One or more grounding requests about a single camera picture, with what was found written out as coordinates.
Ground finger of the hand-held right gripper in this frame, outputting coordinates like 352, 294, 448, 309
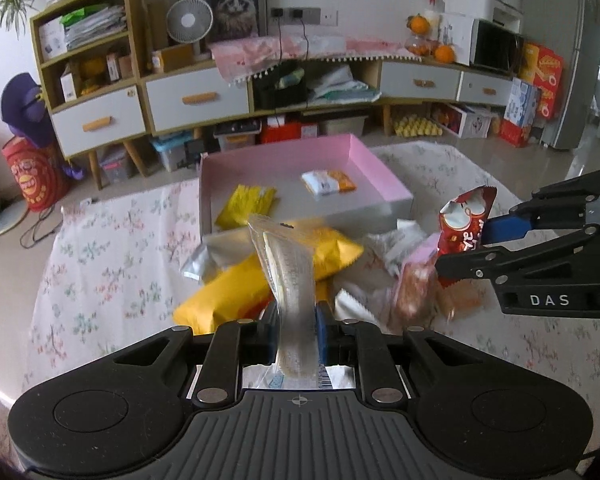
481, 167, 600, 249
436, 227, 600, 291

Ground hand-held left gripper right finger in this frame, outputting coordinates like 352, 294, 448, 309
315, 301, 486, 408

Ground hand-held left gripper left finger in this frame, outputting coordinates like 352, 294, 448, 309
111, 304, 281, 408

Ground red snack packet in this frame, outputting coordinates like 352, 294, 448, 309
437, 186, 497, 288

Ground white zigzag-edged snack packet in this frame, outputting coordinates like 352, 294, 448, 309
332, 287, 396, 333

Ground large yellow snack packet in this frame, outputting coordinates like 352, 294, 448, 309
280, 225, 365, 282
172, 255, 281, 336

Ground clear snack packet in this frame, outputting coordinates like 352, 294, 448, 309
240, 214, 356, 392

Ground pink cracker packet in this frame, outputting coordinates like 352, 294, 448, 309
387, 247, 482, 334

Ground silver yellow snack packet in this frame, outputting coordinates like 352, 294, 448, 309
181, 232, 261, 283

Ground pink cardboard box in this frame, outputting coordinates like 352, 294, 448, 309
198, 133, 415, 241

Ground white red toy box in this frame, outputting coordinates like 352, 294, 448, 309
432, 102, 496, 140

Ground blue white carton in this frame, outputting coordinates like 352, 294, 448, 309
505, 77, 542, 127

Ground flat yellow snack packet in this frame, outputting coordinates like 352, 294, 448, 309
214, 185, 278, 231

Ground yellow egg tray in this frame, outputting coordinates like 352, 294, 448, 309
394, 116, 444, 137

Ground orange white snack packet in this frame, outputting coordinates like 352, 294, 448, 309
300, 169, 357, 196

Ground red yellow gift box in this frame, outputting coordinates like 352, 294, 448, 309
517, 42, 565, 121

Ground silver refrigerator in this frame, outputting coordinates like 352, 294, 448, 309
540, 0, 600, 151

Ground long clear storage bin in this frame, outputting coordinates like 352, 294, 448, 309
320, 112, 369, 137

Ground black device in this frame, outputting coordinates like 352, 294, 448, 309
185, 140, 207, 167

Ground clear bin dark contents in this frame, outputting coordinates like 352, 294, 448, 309
214, 120, 262, 152

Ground red flat box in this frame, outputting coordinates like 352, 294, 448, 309
260, 116, 322, 144

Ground blue lidded storage bin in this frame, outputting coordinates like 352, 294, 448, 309
152, 132, 194, 172

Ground folded teal cloths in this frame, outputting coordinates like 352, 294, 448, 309
312, 65, 382, 104

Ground wooden tv cabinet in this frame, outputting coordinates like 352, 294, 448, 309
140, 50, 516, 176

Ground white printer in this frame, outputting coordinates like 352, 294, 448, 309
444, 0, 523, 32

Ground small clear storage bin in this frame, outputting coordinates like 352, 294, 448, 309
100, 145, 134, 184

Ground pink fringed cloth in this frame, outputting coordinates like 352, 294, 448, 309
209, 32, 423, 87

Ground round white board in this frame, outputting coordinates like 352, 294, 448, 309
0, 199, 32, 237

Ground round red bag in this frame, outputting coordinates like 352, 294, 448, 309
1, 137, 72, 213

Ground brown cardboard box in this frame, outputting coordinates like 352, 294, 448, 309
152, 44, 197, 74

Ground small brown shelf boxes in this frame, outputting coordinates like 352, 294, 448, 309
106, 52, 134, 84

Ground yellow shelf item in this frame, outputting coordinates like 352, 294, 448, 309
80, 57, 107, 97

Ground white box on shelf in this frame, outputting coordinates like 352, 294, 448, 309
60, 72, 82, 104

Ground small white desk fan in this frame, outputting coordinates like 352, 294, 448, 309
166, 0, 214, 57

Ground framed cat picture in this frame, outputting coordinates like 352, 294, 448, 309
196, 0, 268, 50

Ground purple plush toy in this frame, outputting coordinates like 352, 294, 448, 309
1, 72, 86, 182

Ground wooden shelf cabinet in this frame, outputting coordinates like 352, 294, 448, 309
30, 0, 151, 191

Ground large white fan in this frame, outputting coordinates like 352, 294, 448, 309
141, 0, 193, 52

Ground stack of papers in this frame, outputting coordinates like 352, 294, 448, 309
60, 5, 129, 52

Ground white drawer wooden handle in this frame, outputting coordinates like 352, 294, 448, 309
145, 67, 251, 135
380, 61, 462, 102
50, 86, 146, 158
457, 71, 513, 107

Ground black floor cable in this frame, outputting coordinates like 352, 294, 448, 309
20, 204, 65, 250

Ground black power cable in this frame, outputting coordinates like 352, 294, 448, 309
299, 15, 312, 107
274, 15, 285, 111

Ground wall socket panel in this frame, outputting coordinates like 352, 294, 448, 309
270, 6, 340, 27

